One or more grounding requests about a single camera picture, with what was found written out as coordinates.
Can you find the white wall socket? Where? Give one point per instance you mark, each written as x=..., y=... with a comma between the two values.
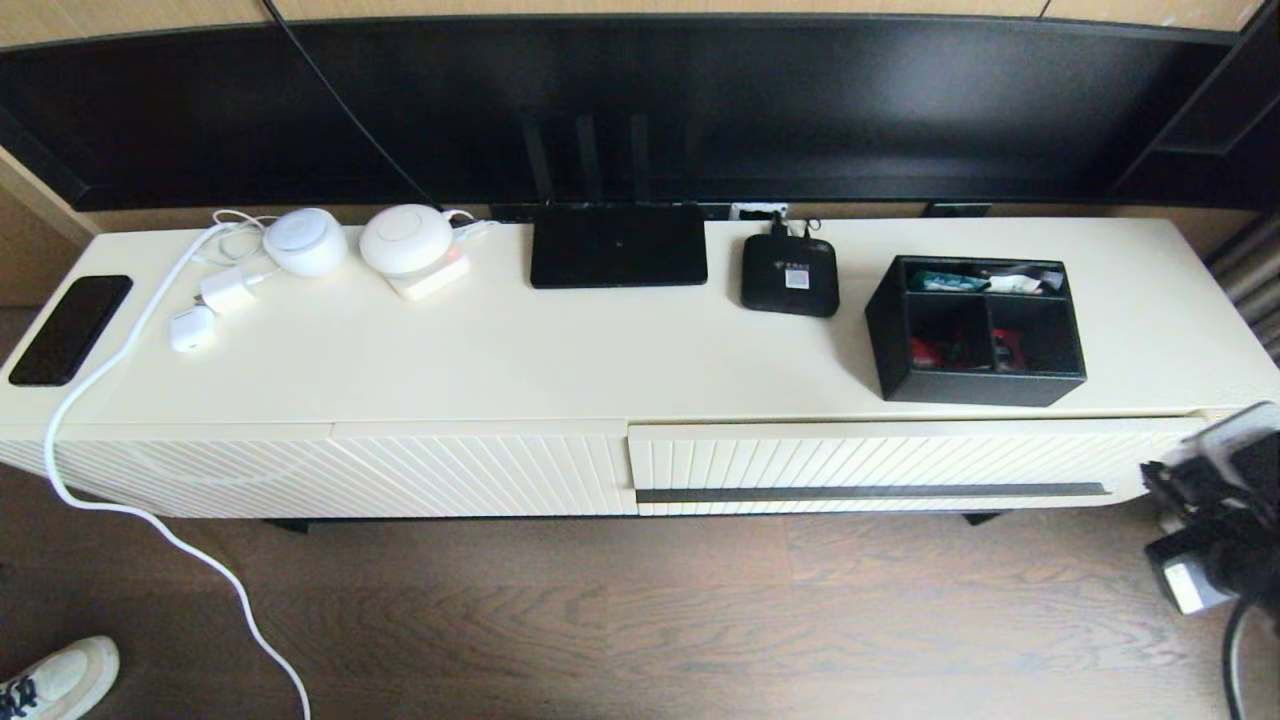
x=750, y=211

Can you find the cream square socket block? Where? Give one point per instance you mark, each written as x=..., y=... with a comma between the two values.
x=441, y=283

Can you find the black smartphone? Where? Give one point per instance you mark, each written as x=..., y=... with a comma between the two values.
x=70, y=331

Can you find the small white dome speaker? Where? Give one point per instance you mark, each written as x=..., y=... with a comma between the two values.
x=304, y=247

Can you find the grey curtain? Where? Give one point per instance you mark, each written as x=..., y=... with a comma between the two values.
x=1250, y=290

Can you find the black router with antennas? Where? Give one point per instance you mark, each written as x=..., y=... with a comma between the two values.
x=618, y=250

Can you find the green snack packet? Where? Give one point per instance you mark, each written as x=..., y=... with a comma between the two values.
x=945, y=281

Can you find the black square set-top box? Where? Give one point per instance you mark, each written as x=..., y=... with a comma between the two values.
x=772, y=293

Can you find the cream TV cabinet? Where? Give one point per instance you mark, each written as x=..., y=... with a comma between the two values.
x=500, y=350

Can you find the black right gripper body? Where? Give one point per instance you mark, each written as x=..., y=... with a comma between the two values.
x=1245, y=530

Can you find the white sneaker with dark laces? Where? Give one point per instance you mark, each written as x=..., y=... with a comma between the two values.
x=60, y=680

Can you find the black flat television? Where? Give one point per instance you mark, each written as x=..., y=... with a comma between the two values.
x=850, y=92

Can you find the white round puck device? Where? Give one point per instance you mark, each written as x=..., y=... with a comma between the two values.
x=404, y=237

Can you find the white charger adapter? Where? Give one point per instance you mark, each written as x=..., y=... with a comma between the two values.
x=229, y=292

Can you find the white paper packet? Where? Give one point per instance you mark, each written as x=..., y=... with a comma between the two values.
x=1020, y=282

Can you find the black wall shelf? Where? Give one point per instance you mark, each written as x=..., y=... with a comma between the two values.
x=1230, y=150

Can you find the black compartment organizer box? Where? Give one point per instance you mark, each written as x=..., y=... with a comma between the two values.
x=970, y=388

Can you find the white earbuds case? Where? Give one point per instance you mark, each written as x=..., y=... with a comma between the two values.
x=192, y=329

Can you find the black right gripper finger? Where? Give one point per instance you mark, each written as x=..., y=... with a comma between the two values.
x=1190, y=580
x=1235, y=440

